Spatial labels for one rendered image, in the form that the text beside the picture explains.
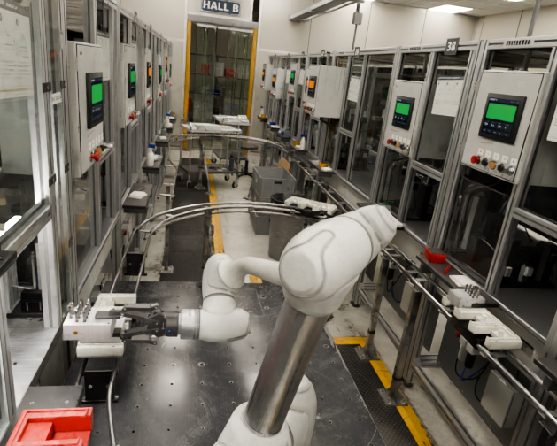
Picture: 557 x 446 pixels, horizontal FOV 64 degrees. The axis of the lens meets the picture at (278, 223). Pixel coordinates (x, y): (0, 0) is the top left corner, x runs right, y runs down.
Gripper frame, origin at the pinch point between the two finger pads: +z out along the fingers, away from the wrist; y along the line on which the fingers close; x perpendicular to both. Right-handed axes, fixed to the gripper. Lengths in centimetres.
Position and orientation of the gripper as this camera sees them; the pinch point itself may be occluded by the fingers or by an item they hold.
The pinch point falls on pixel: (107, 323)
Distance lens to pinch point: 141.2
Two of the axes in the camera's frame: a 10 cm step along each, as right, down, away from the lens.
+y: 1.2, -9.4, -3.2
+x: 1.7, 3.3, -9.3
